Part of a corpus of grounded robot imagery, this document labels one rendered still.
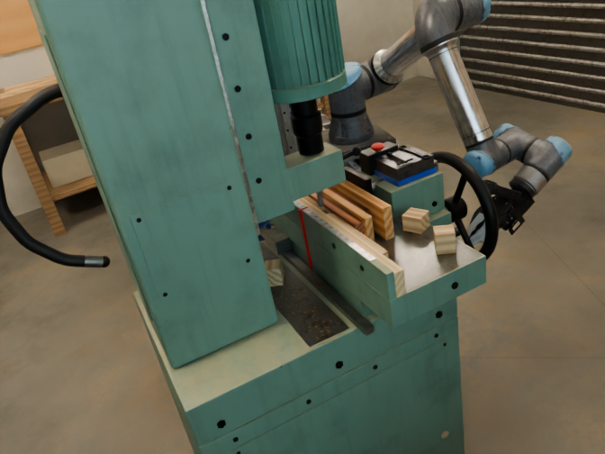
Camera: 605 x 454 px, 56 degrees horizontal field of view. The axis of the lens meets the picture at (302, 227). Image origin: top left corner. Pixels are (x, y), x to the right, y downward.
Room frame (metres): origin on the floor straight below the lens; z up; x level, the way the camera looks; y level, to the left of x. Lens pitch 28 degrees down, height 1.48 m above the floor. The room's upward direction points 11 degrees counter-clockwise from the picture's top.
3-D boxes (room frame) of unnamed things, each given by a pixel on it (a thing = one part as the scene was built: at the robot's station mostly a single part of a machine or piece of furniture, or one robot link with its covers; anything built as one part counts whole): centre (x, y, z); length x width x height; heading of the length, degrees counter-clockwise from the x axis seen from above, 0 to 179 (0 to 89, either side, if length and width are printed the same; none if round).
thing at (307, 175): (1.05, -0.03, 1.03); 0.14 x 0.07 x 0.09; 112
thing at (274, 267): (1.04, 0.08, 0.82); 0.04 x 0.04 x 0.04; 84
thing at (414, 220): (0.98, -0.22, 0.92); 0.04 x 0.04 x 0.03; 46
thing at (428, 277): (1.09, -0.15, 0.87); 0.61 x 0.30 x 0.06; 22
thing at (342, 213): (1.05, -0.07, 0.92); 0.20 x 0.02 x 0.05; 22
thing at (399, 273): (1.05, -0.03, 0.92); 0.60 x 0.02 x 0.05; 22
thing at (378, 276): (1.04, -0.01, 0.93); 0.60 x 0.02 x 0.06; 22
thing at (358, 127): (1.79, -0.22, 0.87); 0.15 x 0.15 x 0.10
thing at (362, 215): (1.06, -0.09, 0.93); 0.22 x 0.02 x 0.06; 22
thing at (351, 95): (1.79, -0.23, 0.98); 0.13 x 0.12 x 0.14; 122
